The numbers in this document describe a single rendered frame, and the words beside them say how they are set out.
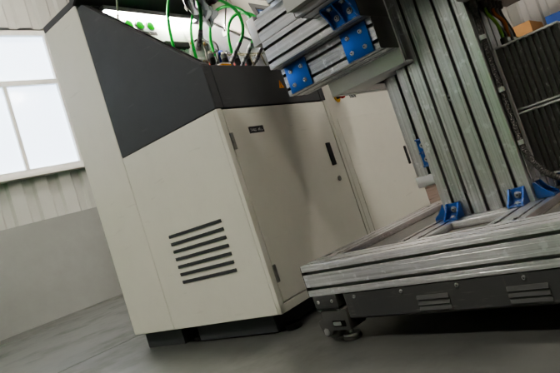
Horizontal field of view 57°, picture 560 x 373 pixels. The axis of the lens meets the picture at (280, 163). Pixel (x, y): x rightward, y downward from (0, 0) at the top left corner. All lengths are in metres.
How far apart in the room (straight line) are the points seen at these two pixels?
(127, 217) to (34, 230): 3.63
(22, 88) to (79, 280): 2.16
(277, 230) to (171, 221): 0.44
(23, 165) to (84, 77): 3.70
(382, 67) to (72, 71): 1.41
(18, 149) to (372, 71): 4.92
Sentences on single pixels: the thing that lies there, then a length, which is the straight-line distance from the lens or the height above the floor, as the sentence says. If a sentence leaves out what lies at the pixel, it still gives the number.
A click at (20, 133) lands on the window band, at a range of 6.08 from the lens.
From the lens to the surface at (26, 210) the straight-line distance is 5.84.
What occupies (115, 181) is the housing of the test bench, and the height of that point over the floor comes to 0.72.
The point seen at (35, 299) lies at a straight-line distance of 5.74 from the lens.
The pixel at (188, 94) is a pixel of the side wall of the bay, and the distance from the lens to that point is 1.84.
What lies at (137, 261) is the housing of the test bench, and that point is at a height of 0.37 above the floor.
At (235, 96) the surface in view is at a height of 0.83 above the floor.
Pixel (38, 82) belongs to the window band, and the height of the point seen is 2.50.
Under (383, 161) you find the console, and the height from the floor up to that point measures 0.45.
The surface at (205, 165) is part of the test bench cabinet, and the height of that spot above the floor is 0.63.
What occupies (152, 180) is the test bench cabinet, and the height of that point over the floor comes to 0.66.
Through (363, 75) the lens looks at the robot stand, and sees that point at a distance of 1.53.
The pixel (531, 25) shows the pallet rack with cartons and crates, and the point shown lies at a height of 1.49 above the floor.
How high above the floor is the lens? 0.43
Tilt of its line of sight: 4 degrees up
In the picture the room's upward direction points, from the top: 18 degrees counter-clockwise
